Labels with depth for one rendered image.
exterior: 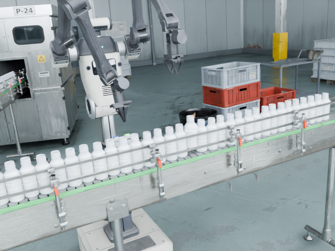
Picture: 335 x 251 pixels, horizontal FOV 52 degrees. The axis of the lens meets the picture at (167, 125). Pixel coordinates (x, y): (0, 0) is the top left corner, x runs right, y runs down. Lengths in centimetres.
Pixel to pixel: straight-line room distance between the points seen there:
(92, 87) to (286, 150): 118
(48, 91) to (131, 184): 373
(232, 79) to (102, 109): 220
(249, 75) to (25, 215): 323
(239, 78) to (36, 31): 278
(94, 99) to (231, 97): 225
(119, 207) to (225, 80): 259
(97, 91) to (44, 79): 311
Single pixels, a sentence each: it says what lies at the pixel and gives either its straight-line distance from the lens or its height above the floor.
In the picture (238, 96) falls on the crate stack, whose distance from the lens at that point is 411.
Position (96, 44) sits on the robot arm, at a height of 157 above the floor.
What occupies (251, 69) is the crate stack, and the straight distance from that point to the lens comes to 422.
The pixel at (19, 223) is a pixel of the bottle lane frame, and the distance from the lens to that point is 154.
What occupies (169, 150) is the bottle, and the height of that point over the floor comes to 106.
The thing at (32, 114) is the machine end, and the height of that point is 53.
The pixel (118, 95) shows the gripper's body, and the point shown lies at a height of 131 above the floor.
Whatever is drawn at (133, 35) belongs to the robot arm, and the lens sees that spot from 206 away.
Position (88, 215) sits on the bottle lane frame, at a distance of 158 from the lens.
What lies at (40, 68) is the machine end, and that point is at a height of 117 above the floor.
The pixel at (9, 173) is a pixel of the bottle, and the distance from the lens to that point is 148.
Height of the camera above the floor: 164
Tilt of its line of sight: 17 degrees down
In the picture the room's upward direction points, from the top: 4 degrees counter-clockwise
